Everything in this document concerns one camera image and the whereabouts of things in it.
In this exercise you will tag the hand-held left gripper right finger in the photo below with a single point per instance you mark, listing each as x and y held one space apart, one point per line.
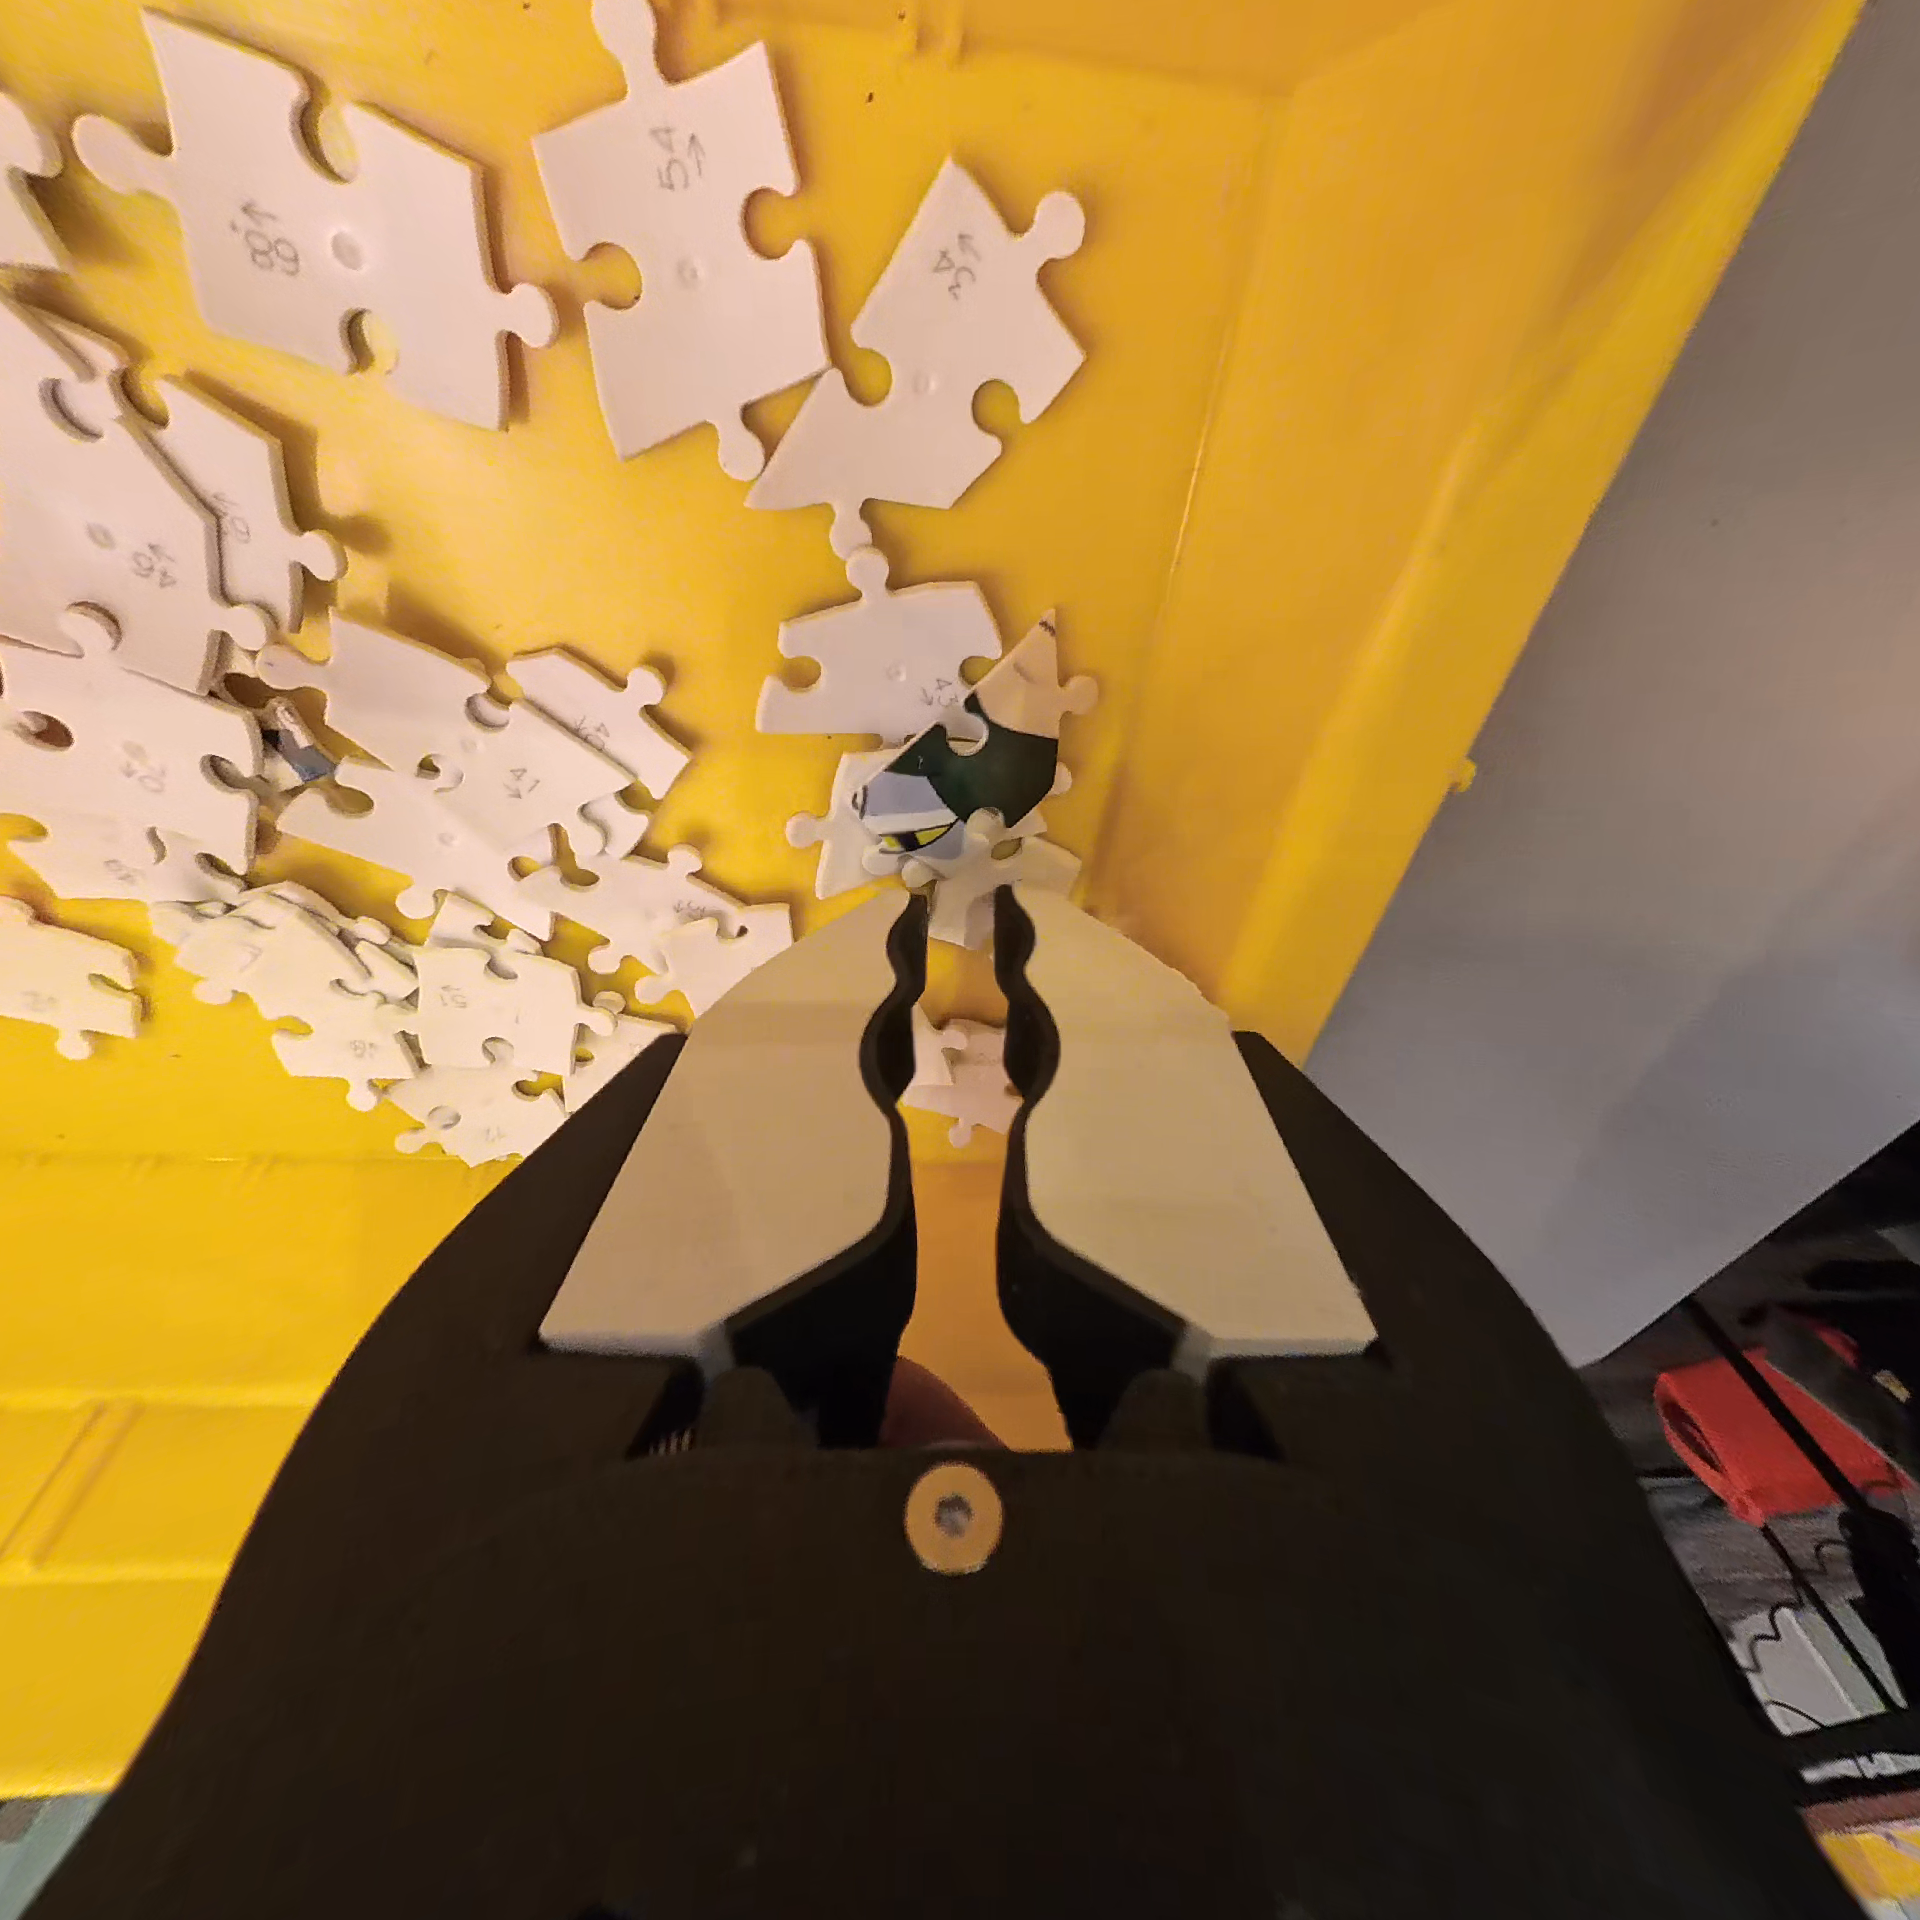
1199 1199

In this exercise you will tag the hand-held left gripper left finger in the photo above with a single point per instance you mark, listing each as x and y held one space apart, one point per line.
720 1199

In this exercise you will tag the dark printed jigsaw piece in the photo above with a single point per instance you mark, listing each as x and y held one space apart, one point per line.
974 772

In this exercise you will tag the yellow plastic bin holding pieces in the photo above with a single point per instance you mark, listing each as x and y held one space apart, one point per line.
1350 451

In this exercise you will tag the pile of puzzle pieces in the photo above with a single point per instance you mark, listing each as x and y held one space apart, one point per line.
373 269

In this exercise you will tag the red plastic part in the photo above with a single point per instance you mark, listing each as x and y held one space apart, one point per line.
1740 1425

